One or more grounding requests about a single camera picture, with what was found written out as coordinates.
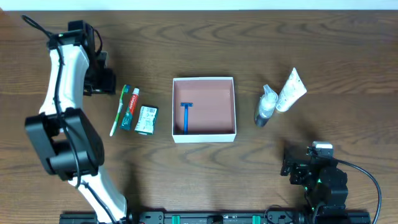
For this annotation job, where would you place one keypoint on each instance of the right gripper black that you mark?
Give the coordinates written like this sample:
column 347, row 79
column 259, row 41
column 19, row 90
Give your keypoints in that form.
column 294, row 168

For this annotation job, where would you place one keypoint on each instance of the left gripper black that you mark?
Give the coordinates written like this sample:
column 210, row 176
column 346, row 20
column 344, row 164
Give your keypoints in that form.
column 106, row 82

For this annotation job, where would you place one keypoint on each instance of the green and white toothbrush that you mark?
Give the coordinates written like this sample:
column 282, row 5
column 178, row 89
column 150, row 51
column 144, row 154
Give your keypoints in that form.
column 125, row 91

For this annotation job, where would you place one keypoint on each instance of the blue disposable razor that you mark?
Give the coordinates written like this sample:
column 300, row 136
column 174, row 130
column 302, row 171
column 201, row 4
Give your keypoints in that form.
column 186, row 107

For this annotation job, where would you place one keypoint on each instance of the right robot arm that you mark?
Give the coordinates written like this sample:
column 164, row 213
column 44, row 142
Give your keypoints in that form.
column 325, row 184

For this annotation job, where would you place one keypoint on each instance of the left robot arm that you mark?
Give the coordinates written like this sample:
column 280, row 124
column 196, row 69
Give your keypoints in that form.
column 63, row 137

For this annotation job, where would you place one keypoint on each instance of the red green toothpaste tube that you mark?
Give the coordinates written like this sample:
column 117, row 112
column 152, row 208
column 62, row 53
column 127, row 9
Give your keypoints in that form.
column 127, row 120

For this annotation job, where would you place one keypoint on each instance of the green wrapped soap bar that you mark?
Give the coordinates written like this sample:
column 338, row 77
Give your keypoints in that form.
column 147, row 119

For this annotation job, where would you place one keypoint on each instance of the clear foam soap pump bottle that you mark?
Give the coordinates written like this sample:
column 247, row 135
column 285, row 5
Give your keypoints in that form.
column 266, row 106

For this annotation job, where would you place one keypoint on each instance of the white lotion tube gold cap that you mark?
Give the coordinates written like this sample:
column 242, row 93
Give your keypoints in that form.
column 291, row 92

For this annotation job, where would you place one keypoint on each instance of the white box with pink interior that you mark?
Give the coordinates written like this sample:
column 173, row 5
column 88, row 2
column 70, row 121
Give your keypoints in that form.
column 212, row 118

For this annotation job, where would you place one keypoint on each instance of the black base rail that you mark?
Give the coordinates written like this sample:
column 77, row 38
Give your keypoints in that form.
column 268, row 217

